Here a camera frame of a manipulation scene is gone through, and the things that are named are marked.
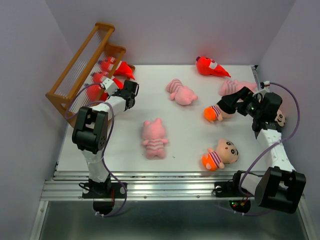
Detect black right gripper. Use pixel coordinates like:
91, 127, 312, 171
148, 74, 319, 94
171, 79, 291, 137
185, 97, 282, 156
220, 86, 263, 119

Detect red shark plush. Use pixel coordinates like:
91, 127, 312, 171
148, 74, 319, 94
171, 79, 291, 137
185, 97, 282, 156
98, 56, 135, 80
195, 56, 231, 78
86, 85, 108, 102
90, 71, 124, 89

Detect pink striped pig plush front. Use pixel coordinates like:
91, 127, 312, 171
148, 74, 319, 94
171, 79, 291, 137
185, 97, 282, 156
142, 118, 169, 160

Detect pink striped pig plush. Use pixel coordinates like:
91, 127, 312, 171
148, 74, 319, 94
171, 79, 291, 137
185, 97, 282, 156
166, 78, 198, 106
218, 79, 258, 96
142, 118, 169, 160

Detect pink striped pig plush back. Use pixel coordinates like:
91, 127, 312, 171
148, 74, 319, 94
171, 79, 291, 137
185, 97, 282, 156
166, 78, 198, 106

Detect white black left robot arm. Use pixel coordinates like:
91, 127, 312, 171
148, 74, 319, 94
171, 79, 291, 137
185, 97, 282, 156
71, 78, 139, 199

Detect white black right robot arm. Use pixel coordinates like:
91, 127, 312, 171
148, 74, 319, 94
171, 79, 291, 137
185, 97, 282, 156
218, 87, 307, 214

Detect wooden tiered shelf rack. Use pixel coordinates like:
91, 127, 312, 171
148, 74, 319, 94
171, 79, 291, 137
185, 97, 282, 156
46, 22, 134, 127

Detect pink striped pig plush right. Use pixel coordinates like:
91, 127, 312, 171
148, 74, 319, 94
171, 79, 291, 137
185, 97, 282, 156
218, 79, 258, 96

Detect boy doll orange pants middle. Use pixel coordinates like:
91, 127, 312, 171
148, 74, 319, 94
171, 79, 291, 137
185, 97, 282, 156
203, 104, 234, 123

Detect boy doll orange pants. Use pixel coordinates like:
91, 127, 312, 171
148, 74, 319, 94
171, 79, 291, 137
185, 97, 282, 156
275, 109, 286, 127
201, 138, 239, 172
203, 104, 234, 123

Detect boy doll orange pants right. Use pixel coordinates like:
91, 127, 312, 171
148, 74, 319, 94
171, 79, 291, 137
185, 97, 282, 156
275, 109, 286, 127

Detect boy doll orange pants front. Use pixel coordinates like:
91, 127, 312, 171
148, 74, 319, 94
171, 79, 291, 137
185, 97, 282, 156
201, 138, 239, 172

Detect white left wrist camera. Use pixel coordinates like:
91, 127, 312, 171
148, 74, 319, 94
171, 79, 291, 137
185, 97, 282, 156
100, 77, 119, 96

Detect aluminium front mounting rail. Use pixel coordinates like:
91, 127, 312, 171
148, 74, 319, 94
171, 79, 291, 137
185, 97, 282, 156
39, 170, 306, 202

